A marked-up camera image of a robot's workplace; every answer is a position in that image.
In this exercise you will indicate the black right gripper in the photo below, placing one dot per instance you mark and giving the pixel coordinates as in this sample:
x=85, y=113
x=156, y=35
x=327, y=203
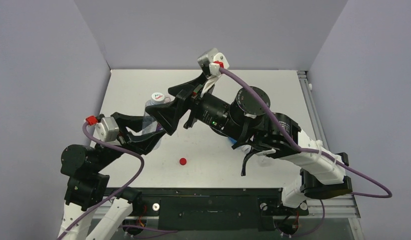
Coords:
x=193, y=106

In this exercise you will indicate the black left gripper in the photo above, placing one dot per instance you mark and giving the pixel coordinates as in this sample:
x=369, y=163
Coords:
x=138, y=143

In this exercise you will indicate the red bottle cap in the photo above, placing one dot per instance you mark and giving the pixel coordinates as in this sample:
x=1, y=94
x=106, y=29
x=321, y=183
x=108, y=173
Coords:
x=183, y=161

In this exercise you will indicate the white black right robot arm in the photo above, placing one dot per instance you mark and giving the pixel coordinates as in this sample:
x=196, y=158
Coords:
x=322, y=174

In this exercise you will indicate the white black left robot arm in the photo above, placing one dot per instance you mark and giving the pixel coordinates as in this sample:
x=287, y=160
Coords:
x=88, y=215

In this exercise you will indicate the blue label clear bottle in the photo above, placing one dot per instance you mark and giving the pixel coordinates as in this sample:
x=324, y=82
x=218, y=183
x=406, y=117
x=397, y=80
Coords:
x=243, y=148

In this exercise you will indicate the clear unlabelled bottle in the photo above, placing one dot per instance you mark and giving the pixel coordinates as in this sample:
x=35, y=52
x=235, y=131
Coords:
x=264, y=161

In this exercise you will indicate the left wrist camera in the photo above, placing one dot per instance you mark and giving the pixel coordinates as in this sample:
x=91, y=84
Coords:
x=107, y=129

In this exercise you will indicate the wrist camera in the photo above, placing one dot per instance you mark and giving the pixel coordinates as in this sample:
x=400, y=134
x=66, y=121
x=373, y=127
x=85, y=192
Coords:
x=107, y=129
x=211, y=62

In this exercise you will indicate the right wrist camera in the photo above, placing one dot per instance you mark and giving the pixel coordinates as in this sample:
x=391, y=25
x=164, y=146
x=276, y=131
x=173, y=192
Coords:
x=211, y=62

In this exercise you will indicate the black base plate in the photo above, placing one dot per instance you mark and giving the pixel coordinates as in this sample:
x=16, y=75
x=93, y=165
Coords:
x=211, y=209

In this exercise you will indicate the aluminium rail frame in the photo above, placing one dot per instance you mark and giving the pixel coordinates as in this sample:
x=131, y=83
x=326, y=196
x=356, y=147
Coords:
x=344, y=206

